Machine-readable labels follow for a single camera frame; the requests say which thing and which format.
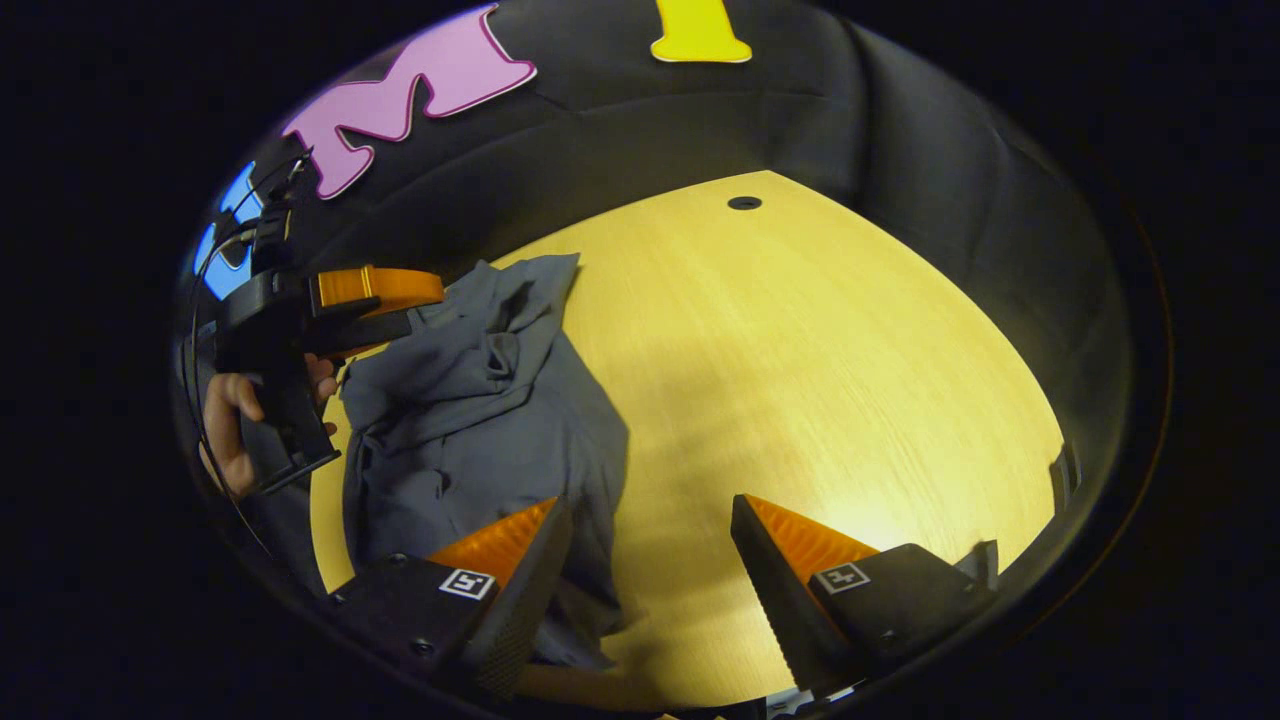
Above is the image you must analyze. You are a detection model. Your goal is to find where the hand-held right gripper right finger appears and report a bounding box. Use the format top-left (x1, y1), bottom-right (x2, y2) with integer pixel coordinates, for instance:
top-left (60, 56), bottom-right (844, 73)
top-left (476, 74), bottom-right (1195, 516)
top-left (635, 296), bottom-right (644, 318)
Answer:
top-left (730, 493), bottom-right (1001, 701)

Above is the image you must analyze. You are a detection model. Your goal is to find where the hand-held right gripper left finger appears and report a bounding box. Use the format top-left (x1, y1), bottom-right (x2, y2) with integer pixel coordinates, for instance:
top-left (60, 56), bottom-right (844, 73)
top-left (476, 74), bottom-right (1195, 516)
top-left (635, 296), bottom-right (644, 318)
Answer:
top-left (325, 495), bottom-right (576, 701)

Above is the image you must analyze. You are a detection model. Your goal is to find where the grey collared shirt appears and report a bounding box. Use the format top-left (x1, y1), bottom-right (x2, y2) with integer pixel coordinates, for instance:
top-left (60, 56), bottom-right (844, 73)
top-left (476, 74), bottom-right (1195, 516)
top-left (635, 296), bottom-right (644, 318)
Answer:
top-left (340, 253), bottom-right (633, 671)

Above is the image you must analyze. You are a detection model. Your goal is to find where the black backdrop cloth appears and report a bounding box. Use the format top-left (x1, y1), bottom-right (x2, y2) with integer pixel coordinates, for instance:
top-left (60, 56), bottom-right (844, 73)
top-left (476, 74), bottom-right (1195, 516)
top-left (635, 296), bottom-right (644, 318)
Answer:
top-left (170, 0), bottom-right (1136, 641)

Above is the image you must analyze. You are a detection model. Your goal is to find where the black bracket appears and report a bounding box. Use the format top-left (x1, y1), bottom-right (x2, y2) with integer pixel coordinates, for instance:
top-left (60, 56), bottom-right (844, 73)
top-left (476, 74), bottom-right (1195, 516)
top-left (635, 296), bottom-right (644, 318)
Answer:
top-left (1048, 443), bottom-right (1083, 513)
top-left (955, 540), bottom-right (1001, 593)

